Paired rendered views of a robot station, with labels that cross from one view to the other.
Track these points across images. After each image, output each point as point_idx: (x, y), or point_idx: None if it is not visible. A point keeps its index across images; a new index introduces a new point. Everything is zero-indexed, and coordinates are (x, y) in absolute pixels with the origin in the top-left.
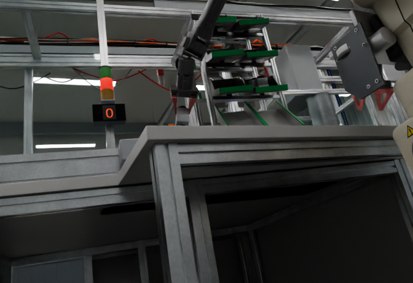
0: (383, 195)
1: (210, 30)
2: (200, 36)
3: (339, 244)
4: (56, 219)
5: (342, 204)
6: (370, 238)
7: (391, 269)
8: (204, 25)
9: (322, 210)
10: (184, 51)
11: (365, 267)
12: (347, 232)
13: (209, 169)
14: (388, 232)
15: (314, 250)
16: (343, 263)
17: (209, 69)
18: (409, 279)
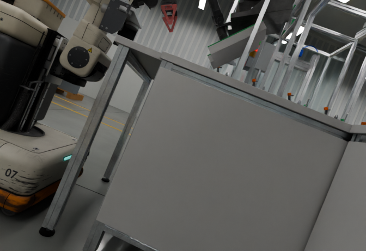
0: (189, 96)
1: (211, 10)
2: (212, 16)
3: (262, 165)
4: None
5: (252, 116)
6: (210, 144)
7: (184, 166)
8: (210, 10)
9: (293, 131)
10: (215, 26)
11: (218, 177)
12: (245, 147)
13: None
14: (184, 131)
15: (316, 191)
16: (255, 186)
17: (296, 5)
18: (163, 168)
